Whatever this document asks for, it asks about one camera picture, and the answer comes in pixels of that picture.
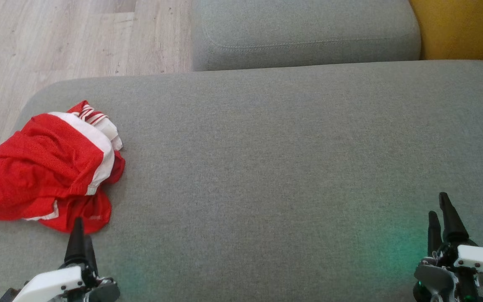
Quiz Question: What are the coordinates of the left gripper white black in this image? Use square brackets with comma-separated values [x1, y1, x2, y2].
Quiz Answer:
[13, 217, 99, 302]

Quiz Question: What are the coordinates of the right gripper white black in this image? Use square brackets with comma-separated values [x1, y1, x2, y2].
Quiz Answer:
[428, 192, 483, 302]

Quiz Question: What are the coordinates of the red shirt white striped trim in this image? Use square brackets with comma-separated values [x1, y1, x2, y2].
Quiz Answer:
[23, 100, 125, 234]

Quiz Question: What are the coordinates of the red shorts white side stripe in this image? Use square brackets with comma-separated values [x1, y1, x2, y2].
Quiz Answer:
[0, 111, 116, 221]

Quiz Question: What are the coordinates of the large grey sofa seat cushion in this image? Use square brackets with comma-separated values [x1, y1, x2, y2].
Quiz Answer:
[0, 60, 483, 302]

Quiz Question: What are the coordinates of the large yellow sofa backrest cushion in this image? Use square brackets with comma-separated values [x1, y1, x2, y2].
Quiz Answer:
[409, 0, 483, 63]

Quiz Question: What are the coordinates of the medium grey sofa seat cushion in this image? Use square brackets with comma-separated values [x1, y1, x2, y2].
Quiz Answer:
[191, 0, 421, 72]

